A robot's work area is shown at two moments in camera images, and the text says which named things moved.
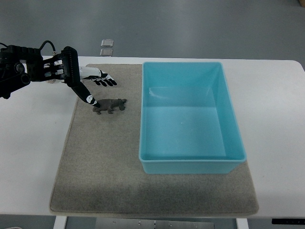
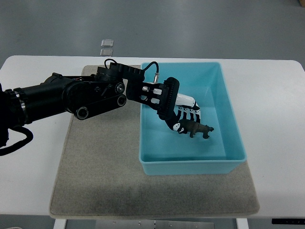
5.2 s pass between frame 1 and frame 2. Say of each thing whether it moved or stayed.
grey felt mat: stayed
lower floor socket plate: stayed
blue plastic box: stayed
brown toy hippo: moved
